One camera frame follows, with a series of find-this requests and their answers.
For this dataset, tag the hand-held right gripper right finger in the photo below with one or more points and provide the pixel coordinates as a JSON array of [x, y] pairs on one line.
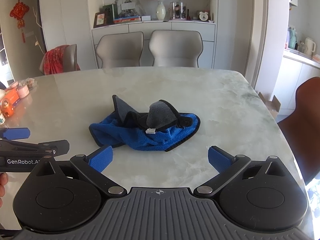
[[220, 158]]

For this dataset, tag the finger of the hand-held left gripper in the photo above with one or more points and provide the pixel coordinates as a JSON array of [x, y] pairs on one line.
[[17, 133], [30, 148]]

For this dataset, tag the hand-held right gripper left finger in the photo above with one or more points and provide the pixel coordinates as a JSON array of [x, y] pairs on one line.
[[100, 158]]

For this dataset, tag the blue towel with black trim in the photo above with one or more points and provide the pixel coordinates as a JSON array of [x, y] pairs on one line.
[[150, 140]]

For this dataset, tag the person's left hand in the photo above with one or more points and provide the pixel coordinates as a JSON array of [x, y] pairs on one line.
[[2, 183]]

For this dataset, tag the orange toy figure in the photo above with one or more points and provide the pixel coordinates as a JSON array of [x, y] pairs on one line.
[[6, 107]]

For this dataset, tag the orange box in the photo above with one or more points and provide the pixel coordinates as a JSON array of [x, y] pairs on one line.
[[12, 96]]

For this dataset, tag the open cardboard box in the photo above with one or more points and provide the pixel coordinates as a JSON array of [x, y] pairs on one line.
[[272, 107]]

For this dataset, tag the brown leather chair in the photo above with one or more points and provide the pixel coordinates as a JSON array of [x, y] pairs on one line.
[[305, 120]]

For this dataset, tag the grey chair with draped cloth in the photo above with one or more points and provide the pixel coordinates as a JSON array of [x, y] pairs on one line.
[[73, 55]]

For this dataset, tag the white counter cabinet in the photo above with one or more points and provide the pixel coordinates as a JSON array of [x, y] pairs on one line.
[[292, 80]]

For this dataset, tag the grey upholstered chair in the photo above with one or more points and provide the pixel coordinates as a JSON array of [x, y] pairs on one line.
[[120, 50], [175, 47]]

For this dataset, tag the dried branch decoration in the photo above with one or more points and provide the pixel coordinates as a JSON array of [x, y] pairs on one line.
[[37, 25]]

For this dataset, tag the red knot ornament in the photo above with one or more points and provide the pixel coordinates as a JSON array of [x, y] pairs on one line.
[[19, 11]]

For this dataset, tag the white sideboard cabinet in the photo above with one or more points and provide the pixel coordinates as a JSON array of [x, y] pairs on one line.
[[185, 27]]

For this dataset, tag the stack of books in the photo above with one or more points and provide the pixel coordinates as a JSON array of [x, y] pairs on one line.
[[127, 19]]

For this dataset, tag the white alarm clock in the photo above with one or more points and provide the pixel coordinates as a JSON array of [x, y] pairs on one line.
[[204, 16]]

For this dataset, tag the cream electric kettle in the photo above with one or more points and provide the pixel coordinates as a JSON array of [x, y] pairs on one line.
[[310, 46]]

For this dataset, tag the green box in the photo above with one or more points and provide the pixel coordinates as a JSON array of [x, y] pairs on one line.
[[110, 11]]

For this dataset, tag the small white box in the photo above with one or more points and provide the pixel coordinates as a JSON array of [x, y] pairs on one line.
[[146, 18]]

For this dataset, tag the glass dome display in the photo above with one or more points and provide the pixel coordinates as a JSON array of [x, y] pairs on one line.
[[177, 11]]

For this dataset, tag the white card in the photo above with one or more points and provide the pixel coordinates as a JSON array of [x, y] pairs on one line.
[[128, 6]]

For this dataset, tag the dark photo frame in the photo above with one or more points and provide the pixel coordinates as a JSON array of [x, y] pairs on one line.
[[100, 20]]

